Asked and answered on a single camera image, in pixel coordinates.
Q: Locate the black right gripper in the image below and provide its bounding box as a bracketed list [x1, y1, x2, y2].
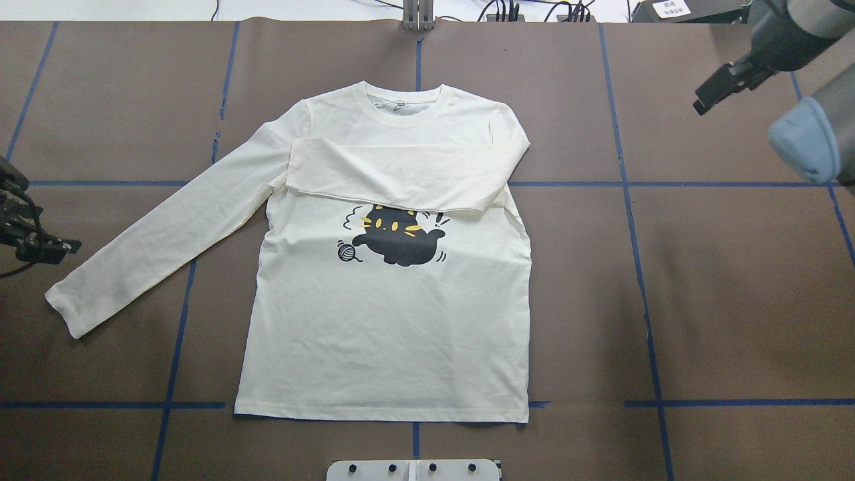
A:
[693, 59, 779, 116]

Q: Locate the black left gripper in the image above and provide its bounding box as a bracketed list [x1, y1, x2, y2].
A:
[1, 157, 82, 263]

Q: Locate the cream long-sleeve cat shirt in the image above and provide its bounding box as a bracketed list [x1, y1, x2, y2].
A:
[45, 82, 532, 424]

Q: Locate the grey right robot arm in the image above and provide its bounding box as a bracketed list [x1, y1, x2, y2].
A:
[693, 1, 854, 192]

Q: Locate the black box with label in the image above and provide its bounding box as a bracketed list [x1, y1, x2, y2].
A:
[630, 1, 751, 24]

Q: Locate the brown table cover mat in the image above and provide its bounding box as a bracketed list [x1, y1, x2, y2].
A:
[2, 18, 853, 480]

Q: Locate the aluminium frame post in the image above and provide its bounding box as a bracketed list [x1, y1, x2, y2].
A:
[402, 0, 436, 31]

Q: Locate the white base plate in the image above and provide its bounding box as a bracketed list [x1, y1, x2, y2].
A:
[326, 458, 503, 480]

